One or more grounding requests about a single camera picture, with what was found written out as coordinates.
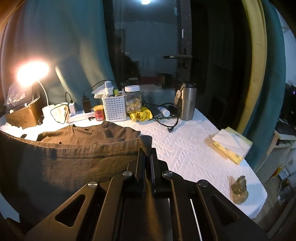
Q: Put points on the white desk lamp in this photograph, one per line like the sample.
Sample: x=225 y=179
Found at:
x=33 y=72

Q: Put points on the yellow curtain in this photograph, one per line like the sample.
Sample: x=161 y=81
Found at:
x=257 y=25

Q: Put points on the yellow snack bag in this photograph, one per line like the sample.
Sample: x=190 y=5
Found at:
x=144 y=114

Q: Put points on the small white bottle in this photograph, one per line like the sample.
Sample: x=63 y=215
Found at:
x=164 y=111

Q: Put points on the dark brown t-shirt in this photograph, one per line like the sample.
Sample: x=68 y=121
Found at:
x=38 y=176

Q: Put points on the teal curtain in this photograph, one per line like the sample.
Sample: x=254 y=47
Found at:
x=73 y=37

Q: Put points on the white quilted table cloth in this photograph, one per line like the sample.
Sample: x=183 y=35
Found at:
x=185 y=152

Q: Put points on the yellow tissue pack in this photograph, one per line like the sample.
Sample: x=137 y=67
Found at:
x=229 y=144

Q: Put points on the white perforated plastic basket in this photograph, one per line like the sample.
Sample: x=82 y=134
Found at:
x=114 y=107

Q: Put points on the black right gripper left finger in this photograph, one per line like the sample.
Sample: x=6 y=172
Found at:
x=95 y=211

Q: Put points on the stainless steel tumbler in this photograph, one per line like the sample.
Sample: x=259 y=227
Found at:
x=188 y=101

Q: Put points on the red yellow-lid can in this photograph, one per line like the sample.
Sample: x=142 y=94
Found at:
x=99 y=112

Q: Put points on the brown cardboard box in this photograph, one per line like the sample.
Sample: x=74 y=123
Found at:
x=27 y=116

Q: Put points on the clear jar white lid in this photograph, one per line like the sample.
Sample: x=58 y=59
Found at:
x=133 y=98

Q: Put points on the black power adapter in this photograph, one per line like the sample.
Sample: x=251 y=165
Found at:
x=86 y=104

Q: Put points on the white power strip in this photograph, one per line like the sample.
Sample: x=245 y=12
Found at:
x=80 y=116

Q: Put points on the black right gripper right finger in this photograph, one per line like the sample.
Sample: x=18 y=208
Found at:
x=198 y=210

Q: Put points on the small olive figurine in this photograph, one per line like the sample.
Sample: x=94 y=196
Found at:
x=238 y=189

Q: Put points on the white usb charger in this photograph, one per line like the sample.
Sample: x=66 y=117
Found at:
x=72 y=108

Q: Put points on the cream cartoon mug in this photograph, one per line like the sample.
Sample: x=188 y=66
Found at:
x=60 y=112

